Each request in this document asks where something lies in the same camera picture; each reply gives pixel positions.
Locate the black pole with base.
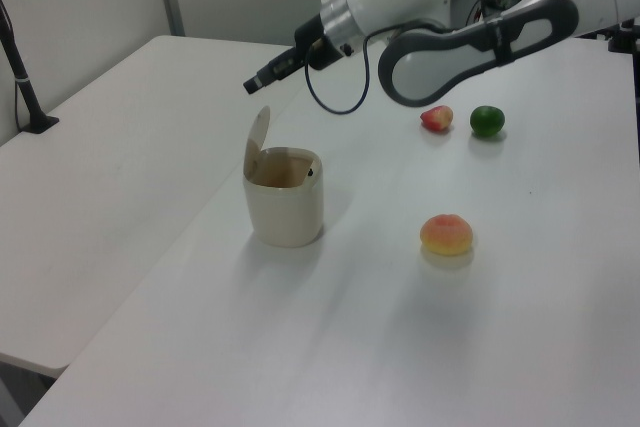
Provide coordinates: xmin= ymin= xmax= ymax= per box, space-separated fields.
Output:
xmin=0 ymin=0 xmax=61 ymax=135

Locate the black clamp mount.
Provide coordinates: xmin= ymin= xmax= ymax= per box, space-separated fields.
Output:
xmin=606 ymin=17 xmax=640 ymax=54

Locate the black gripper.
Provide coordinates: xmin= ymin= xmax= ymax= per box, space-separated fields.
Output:
xmin=243 ymin=11 xmax=352 ymax=95

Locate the green toy lime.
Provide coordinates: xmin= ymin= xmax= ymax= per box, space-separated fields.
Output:
xmin=469 ymin=105 xmax=506 ymax=140

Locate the red bitten toy apple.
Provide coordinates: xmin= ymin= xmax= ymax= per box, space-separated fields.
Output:
xmin=419 ymin=105 xmax=455 ymax=135

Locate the thin cable beside table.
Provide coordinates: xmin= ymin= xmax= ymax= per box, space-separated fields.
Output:
xmin=11 ymin=80 xmax=27 ymax=131

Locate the dark cable on arm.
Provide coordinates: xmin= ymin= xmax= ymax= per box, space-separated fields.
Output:
xmin=303 ymin=32 xmax=372 ymax=115

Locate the orange yellow toy peach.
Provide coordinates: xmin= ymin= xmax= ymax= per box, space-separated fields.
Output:
xmin=419 ymin=213 xmax=474 ymax=256

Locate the cream garbage bin with lid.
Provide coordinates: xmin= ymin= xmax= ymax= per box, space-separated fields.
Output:
xmin=242 ymin=105 xmax=325 ymax=249

